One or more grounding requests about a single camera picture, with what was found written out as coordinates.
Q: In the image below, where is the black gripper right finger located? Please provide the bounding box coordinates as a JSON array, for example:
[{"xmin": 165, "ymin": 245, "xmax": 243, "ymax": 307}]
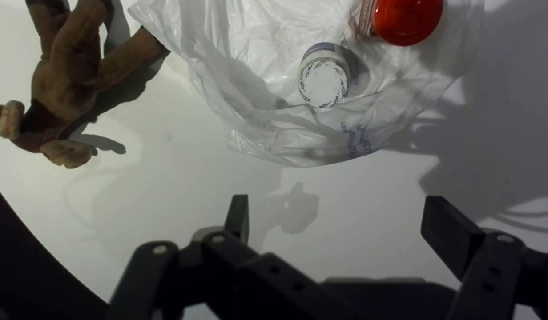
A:
[{"xmin": 419, "ymin": 193, "xmax": 548, "ymax": 320}]

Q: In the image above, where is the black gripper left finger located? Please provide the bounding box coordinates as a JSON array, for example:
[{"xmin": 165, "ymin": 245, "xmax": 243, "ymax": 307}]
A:
[{"xmin": 103, "ymin": 193, "xmax": 370, "ymax": 320}]

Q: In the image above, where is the spice bottle red cap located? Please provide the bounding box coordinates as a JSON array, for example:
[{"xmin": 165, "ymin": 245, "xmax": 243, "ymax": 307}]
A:
[{"xmin": 350, "ymin": 0, "xmax": 446, "ymax": 47}]

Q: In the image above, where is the white plastic bag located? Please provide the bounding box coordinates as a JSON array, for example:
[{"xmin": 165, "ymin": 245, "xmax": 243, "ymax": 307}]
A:
[{"xmin": 128, "ymin": 0, "xmax": 484, "ymax": 170}]

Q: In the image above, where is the brown moose plush toy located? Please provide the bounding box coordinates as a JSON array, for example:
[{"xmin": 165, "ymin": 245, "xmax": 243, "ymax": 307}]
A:
[{"xmin": 0, "ymin": 0, "xmax": 172, "ymax": 170}]

